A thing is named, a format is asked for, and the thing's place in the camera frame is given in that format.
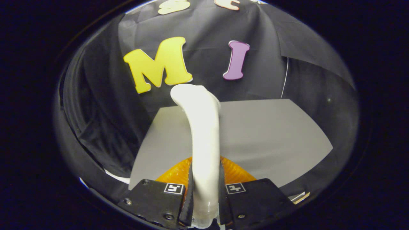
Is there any white garment steamer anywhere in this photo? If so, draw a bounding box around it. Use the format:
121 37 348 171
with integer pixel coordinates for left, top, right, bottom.
170 84 221 229

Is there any grey drawer cabinet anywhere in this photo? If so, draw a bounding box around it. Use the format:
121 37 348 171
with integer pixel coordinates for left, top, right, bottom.
129 99 333 188

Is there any black blazer jacket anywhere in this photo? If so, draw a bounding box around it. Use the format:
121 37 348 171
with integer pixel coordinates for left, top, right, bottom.
72 48 152 178

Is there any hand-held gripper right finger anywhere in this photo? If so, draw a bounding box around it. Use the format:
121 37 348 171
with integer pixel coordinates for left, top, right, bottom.
218 156 296 230

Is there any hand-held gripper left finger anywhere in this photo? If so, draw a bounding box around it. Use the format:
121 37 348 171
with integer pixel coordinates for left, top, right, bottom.
117 157 195 230

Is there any black backdrop cloth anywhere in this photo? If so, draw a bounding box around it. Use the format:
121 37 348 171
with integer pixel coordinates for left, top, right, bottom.
54 0 360 205

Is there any thin white wall cable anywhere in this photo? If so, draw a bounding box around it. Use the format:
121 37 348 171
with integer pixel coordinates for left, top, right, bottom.
281 57 289 99

